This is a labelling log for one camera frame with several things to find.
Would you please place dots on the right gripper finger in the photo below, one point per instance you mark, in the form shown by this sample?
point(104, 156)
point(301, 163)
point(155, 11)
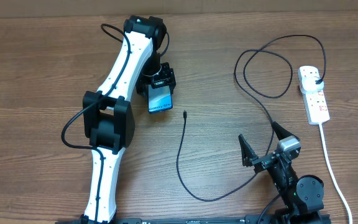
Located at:
point(281, 132)
point(248, 154)

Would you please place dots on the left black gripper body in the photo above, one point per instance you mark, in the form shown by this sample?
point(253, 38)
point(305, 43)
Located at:
point(165, 76)

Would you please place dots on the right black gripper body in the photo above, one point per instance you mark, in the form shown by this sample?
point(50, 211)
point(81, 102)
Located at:
point(263, 162)

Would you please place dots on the Samsung Galaxy smartphone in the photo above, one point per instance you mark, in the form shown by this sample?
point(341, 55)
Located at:
point(160, 99)

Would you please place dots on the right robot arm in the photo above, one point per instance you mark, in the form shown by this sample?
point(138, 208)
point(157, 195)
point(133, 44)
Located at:
point(302, 196)

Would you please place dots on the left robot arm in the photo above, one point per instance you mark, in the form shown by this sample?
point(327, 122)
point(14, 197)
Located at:
point(108, 118)

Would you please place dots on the white charger plug adapter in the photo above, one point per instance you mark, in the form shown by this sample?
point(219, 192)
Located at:
point(310, 84)

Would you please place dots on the white power strip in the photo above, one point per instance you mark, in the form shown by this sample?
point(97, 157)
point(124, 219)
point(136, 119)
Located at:
point(315, 103)

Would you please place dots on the cardboard backdrop panel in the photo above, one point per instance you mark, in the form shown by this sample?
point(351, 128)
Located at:
point(62, 8)

